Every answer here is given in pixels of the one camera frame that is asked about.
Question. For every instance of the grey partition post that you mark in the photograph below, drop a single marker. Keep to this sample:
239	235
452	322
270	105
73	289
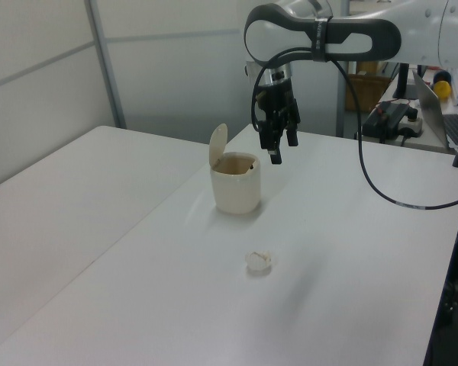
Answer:
108	72

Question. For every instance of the small white lidded bin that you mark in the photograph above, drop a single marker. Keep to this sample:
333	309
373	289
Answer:
236	190

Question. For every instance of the black power box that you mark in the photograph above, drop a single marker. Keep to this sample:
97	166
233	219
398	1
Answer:
387	116

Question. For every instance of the brown cardboard box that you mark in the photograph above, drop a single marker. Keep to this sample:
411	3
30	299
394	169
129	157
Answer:
366	89

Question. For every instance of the white paper trash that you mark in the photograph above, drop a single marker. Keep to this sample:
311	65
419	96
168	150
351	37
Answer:
258	261

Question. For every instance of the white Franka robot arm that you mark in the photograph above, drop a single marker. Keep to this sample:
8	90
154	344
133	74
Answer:
416	26

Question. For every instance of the black monitor stand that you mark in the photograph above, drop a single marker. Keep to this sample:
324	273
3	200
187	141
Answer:
402	82

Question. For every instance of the silver laptop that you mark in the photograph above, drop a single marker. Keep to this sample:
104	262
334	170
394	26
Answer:
433	110

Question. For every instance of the white round button device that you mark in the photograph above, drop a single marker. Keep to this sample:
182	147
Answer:
411	127

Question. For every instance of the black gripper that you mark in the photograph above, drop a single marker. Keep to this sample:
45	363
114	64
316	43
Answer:
276	95

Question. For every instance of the yellow round object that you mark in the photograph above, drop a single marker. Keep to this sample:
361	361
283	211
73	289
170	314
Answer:
442	89

